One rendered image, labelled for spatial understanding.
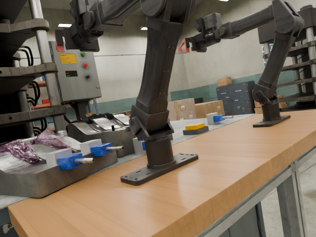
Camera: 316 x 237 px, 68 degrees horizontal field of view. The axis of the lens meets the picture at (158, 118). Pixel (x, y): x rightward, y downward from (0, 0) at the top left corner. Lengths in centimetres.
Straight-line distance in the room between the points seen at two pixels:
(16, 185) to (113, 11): 46
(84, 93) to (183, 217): 145
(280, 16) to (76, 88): 126
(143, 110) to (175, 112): 428
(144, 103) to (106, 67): 783
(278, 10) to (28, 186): 93
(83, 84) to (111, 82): 658
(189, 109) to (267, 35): 201
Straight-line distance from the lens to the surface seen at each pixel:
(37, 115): 151
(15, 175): 64
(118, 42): 881
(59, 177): 61
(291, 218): 78
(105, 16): 65
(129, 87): 857
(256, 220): 158
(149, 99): 52
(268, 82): 101
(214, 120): 121
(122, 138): 80
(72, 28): 81
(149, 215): 37
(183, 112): 491
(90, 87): 175
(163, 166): 54
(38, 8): 163
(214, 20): 116
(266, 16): 103
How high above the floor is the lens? 96
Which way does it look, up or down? 4 degrees down
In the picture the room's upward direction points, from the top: 10 degrees counter-clockwise
